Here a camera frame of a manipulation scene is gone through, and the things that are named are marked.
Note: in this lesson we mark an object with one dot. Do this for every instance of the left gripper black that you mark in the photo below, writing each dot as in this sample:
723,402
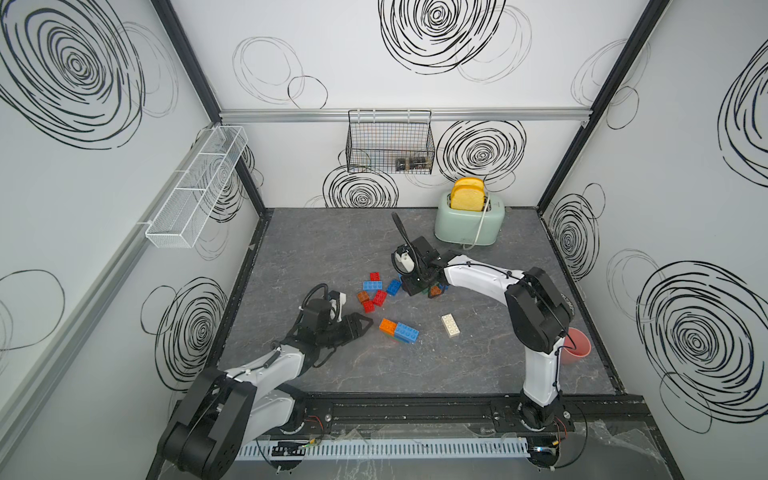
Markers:
355,326

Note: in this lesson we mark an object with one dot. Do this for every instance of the blue lego brick stacked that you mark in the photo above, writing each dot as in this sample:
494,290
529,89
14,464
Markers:
394,287

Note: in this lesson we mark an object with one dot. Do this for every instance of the orange lego brick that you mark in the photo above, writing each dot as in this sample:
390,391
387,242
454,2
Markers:
388,327

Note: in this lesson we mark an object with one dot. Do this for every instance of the black wire wall basket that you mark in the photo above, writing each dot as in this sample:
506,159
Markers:
390,147

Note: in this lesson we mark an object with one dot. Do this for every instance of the grey wall rail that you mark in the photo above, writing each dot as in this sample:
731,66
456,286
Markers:
252,116

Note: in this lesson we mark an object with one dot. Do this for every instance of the pink plastic cup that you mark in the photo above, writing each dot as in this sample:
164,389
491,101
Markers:
577,346

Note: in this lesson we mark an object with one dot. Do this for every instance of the black corner frame post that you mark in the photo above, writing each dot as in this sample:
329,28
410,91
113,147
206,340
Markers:
637,40
185,52

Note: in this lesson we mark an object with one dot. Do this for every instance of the white lego brick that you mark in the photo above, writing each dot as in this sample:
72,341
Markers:
450,325

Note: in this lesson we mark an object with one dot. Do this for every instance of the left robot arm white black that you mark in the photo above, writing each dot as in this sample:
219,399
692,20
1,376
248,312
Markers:
226,409

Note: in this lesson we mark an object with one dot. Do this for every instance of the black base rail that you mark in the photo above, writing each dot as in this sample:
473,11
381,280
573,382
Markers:
504,413

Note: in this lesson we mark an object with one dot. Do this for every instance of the mint green toaster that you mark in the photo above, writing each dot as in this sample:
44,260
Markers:
467,227

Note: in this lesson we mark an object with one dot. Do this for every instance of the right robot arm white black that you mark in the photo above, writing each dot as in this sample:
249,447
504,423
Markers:
539,313

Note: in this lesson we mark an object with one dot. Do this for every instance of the white cable duct strip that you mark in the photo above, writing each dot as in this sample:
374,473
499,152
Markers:
378,449

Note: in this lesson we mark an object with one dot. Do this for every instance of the black corner frame post right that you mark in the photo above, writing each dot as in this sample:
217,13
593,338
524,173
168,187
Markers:
637,40

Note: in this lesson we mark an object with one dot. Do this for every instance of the yellow toast slice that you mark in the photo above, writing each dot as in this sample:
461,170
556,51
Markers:
468,194

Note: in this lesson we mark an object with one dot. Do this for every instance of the white wire wall shelf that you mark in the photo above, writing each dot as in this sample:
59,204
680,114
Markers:
183,215

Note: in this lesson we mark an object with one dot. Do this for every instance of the black corner frame post left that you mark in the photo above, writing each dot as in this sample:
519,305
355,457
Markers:
185,52

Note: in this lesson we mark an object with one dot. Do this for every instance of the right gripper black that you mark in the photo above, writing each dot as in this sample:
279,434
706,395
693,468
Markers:
408,286

